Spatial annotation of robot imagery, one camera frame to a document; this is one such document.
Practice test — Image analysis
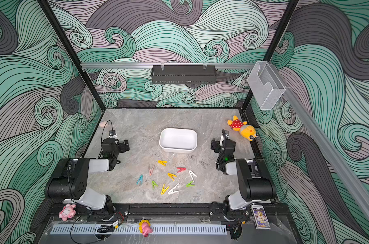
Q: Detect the teal clothespin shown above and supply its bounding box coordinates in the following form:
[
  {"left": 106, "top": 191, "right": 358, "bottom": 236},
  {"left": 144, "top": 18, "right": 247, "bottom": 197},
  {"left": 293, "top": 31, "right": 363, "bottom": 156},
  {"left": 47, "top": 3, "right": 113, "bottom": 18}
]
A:
[{"left": 136, "top": 174, "right": 143, "bottom": 186}]

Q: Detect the pink clothespin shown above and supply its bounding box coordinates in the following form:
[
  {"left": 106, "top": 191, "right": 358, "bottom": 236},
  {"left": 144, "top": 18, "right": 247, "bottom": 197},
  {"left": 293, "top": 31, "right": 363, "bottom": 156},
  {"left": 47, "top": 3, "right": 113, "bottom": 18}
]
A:
[{"left": 148, "top": 164, "right": 155, "bottom": 176}]

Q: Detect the white clothespin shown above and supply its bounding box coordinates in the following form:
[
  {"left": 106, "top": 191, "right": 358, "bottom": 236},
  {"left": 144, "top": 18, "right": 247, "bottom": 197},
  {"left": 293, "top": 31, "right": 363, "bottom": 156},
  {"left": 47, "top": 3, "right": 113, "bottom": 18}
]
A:
[
  {"left": 188, "top": 169, "right": 197, "bottom": 183},
  {"left": 168, "top": 184, "right": 180, "bottom": 195}
]

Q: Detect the green clothespin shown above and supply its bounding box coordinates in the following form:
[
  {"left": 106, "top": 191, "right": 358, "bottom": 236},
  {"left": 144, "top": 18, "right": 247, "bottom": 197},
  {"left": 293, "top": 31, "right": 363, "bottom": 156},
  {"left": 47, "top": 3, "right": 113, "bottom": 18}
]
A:
[
  {"left": 186, "top": 181, "right": 195, "bottom": 187},
  {"left": 151, "top": 181, "right": 159, "bottom": 190}
]

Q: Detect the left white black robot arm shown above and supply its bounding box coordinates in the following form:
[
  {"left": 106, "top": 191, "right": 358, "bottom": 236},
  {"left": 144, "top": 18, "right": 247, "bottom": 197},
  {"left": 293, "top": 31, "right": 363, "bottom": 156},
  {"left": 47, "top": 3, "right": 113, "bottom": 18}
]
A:
[{"left": 45, "top": 137, "right": 130, "bottom": 214}]

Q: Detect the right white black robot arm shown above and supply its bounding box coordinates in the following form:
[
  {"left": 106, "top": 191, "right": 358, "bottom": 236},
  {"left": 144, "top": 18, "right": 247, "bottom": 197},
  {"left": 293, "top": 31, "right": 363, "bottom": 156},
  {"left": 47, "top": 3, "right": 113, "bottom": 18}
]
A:
[{"left": 210, "top": 138, "right": 277, "bottom": 212}]

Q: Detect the white plastic storage box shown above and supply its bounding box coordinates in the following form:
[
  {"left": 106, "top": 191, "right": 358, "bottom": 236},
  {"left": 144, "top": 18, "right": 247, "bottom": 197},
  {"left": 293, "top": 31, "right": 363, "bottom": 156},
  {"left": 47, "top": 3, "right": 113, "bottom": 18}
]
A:
[{"left": 159, "top": 128, "right": 198, "bottom": 154}]

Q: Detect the card box with picture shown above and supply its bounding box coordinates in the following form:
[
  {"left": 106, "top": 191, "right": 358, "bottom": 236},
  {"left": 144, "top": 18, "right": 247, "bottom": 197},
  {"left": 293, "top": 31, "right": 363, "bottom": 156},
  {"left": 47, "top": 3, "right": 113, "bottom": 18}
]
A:
[{"left": 251, "top": 205, "right": 271, "bottom": 229}]

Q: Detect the small pink eraser blob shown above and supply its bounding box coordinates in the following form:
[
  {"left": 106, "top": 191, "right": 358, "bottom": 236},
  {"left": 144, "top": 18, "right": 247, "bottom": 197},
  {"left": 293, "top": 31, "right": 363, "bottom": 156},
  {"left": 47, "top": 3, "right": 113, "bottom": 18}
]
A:
[{"left": 99, "top": 121, "right": 108, "bottom": 128}]

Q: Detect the yellow bear plush toy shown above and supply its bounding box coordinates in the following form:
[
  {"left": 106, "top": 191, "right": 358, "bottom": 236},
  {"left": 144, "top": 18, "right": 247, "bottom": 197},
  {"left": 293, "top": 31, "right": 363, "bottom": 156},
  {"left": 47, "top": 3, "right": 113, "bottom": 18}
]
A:
[{"left": 227, "top": 116, "right": 257, "bottom": 141}]

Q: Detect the red clothespin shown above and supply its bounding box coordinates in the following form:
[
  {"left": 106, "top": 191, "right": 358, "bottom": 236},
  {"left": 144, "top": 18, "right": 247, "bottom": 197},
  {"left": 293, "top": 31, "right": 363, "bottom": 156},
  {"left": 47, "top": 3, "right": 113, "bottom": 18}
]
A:
[{"left": 176, "top": 167, "right": 186, "bottom": 173}]

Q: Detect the yellow orange clothespin middle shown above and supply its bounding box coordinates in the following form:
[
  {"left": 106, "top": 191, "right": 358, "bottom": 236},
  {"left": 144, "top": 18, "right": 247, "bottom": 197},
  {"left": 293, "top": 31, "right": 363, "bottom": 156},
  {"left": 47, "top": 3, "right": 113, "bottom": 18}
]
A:
[{"left": 167, "top": 172, "right": 177, "bottom": 181}]

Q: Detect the pink pig toy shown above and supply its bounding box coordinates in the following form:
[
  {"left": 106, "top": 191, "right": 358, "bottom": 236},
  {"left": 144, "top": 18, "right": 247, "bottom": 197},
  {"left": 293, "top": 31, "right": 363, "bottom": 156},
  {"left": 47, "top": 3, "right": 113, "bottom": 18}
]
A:
[{"left": 59, "top": 203, "right": 76, "bottom": 221}]

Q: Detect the pink yellow flower toy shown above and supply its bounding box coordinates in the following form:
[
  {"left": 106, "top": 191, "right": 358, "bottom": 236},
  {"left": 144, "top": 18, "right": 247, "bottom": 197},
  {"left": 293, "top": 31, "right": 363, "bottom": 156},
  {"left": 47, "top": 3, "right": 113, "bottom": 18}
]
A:
[{"left": 139, "top": 220, "right": 153, "bottom": 237}]

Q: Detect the clear acrylic wall holder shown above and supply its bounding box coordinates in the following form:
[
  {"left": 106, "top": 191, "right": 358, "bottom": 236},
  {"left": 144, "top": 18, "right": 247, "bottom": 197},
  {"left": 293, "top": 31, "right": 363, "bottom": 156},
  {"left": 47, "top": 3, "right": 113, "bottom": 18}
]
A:
[{"left": 247, "top": 61, "right": 286, "bottom": 110}]

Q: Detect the black wall-mounted tray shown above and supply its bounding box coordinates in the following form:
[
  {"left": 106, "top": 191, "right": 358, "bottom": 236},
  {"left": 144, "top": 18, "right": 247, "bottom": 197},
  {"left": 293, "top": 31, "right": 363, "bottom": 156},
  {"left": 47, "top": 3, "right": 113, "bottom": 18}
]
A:
[{"left": 151, "top": 65, "right": 217, "bottom": 84}]

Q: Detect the white slotted cable duct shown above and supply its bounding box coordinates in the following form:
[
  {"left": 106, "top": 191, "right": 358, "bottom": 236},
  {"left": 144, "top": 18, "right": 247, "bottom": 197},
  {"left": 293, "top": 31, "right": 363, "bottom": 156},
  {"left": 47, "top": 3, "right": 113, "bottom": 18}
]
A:
[{"left": 49, "top": 224, "right": 228, "bottom": 235}]

